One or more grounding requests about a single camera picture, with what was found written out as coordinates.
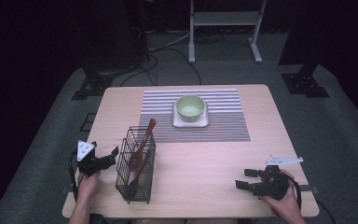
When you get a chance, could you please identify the striped placemat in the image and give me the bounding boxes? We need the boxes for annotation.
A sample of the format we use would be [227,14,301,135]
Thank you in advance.
[138,88,252,144]

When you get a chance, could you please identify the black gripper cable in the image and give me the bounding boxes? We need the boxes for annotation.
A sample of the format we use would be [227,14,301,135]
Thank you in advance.
[68,148,80,203]
[287,173,303,210]

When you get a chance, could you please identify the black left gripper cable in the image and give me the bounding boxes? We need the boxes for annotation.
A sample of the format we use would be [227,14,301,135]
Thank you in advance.
[68,148,80,203]

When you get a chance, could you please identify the black floor frame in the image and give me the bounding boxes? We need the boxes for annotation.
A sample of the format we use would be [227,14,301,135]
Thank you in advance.
[79,112,98,133]

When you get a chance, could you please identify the short brown wooden spoon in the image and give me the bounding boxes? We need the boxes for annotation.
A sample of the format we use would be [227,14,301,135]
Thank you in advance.
[126,148,152,201]

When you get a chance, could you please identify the black floor cable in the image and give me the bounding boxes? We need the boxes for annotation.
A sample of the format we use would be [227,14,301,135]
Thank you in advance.
[118,46,203,88]

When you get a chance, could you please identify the person's left hand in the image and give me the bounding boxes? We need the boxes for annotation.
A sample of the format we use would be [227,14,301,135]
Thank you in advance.
[76,170,102,203]

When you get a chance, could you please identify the white square plate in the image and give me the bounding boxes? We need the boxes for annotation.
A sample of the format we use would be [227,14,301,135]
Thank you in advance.
[172,100,210,129]

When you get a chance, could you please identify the long brown wooden spoon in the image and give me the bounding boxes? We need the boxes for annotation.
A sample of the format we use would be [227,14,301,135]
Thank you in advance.
[128,118,158,173]

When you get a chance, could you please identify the black stand base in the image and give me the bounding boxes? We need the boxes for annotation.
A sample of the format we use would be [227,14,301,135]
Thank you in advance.
[71,73,116,102]
[280,63,331,99]

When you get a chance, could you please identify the grey floor cable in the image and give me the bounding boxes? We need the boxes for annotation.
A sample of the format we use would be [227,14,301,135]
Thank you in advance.
[148,30,191,52]

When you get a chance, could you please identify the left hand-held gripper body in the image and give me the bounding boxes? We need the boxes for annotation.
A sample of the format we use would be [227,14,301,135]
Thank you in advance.
[75,139,107,178]

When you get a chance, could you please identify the black wire basket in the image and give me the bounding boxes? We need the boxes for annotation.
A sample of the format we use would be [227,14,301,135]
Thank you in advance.
[115,125,158,205]

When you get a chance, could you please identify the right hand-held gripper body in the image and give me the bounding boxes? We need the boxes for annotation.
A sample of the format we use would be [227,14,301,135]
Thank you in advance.
[252,154,304,201]

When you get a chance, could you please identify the person's right hand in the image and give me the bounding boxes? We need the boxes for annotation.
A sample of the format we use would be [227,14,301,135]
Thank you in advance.
[260,169,302,218]

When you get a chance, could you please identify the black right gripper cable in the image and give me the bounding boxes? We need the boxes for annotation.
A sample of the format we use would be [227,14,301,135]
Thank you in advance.
[287,173,303,210]

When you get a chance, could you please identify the white metal stand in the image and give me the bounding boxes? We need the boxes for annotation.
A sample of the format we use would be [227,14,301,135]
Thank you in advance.
[187,0,269,65]

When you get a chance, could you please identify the green bowl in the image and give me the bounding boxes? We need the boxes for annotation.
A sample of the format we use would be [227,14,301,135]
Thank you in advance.
[175,93,207,123]

